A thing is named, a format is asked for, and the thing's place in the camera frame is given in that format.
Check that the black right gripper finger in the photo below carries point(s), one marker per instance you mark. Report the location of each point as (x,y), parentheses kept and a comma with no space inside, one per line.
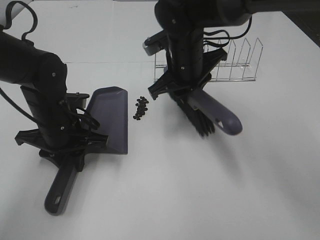
(210,60)
(169,83)

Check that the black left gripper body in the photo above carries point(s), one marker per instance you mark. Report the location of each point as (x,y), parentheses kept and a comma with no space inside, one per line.
(49,106)

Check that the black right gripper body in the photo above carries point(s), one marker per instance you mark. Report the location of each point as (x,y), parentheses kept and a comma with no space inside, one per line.
(185,54)

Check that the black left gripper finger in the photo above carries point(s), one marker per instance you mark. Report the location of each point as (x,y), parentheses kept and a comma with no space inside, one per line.
(52,147)
(95,143)

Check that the pile of coffee beans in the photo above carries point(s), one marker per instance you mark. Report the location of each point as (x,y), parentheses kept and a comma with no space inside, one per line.
(141,108)

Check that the grey plastic dustpan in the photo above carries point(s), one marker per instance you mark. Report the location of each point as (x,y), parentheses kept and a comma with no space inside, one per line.
(109,106)

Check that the grey hand brush black bristles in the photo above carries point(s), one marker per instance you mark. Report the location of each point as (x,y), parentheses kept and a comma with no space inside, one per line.
(205,113)

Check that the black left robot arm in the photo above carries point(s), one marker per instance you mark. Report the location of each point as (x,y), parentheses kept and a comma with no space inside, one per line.
(24,65)

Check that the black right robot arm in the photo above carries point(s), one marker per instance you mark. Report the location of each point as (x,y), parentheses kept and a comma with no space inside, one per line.
(184,15)

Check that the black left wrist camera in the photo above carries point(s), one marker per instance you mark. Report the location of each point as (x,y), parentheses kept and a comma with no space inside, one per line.
(77,100)

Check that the metal wire rack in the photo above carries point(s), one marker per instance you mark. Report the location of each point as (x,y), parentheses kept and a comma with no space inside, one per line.
(242,62)

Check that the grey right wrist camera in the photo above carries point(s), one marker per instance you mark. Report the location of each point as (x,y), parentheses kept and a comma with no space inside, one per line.
(156,43)

